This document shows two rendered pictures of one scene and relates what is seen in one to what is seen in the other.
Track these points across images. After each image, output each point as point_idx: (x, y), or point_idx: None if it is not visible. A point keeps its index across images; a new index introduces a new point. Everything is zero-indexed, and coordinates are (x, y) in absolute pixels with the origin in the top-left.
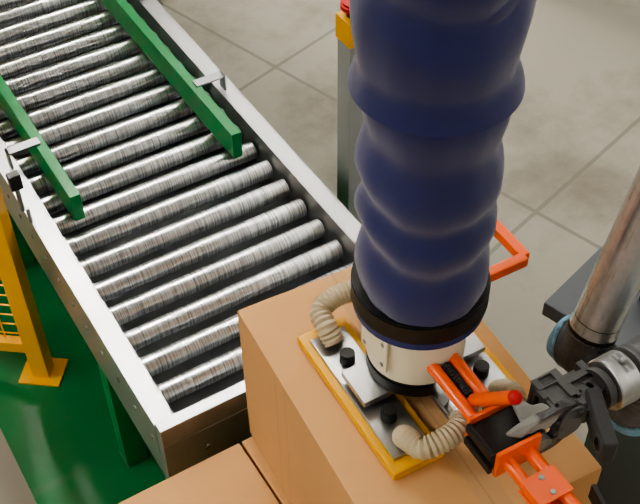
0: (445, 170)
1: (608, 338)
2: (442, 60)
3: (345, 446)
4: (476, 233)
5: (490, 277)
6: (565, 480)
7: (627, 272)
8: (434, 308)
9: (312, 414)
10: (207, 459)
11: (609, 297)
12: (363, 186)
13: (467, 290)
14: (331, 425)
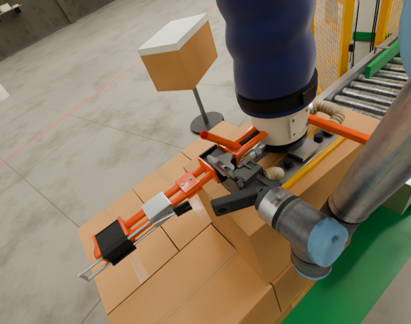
0: None
1: (336, 211)
2: None
3: (234, 138)
4: (241, 31)
5: (287, 99)
6: (189, 188)
7: (354, 169)
8: (234, 79)
9: (247, 125)
10: None
11: (343, 180)
12: None
13: (245, 78)
14: (243, 131)
